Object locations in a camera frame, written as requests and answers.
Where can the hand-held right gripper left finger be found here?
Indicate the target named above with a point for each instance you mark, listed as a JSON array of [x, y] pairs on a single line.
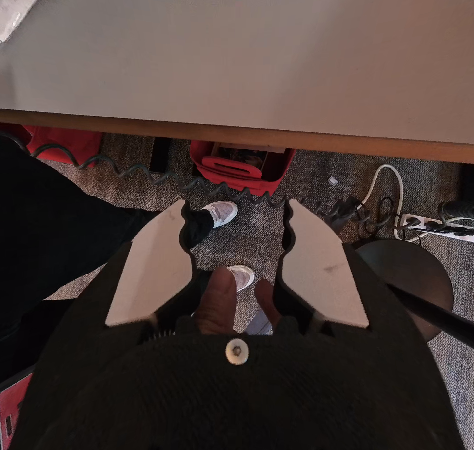
[[148, 268]]

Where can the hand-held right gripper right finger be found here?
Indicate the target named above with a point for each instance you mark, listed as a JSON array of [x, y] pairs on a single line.
[[320, 268]]

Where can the black desk leg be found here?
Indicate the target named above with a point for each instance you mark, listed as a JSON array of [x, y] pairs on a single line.
[[467, 179]]

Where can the person's white shoe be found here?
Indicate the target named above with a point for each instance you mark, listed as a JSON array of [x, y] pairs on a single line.
[[244, 276], [224, 213]]

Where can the black round stand base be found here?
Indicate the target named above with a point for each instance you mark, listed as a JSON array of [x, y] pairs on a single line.
[[407, 272]]

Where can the white power strip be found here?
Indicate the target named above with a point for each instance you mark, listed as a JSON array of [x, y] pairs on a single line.
[[411, 220]]

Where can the red felt storage bin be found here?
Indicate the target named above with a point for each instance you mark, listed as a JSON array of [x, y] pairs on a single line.
[[276, 172]]

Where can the person's black trouser leg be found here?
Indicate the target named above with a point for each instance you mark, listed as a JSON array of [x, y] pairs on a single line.
[[55, 216]]

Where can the black pole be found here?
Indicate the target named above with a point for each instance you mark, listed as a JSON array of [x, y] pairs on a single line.
[[444, 316]]

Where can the black ribbed cylinder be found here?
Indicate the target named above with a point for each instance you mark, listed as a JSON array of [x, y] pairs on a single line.
[[457, 210]]

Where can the red fabric bag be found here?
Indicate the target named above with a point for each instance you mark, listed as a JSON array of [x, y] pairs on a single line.
[[66, 141]]

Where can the red printed box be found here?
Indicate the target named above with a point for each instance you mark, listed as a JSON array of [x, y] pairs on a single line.
[[11, 402]]

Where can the clear plastic bag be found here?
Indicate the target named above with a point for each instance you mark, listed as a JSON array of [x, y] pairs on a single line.
[[14, 5]]

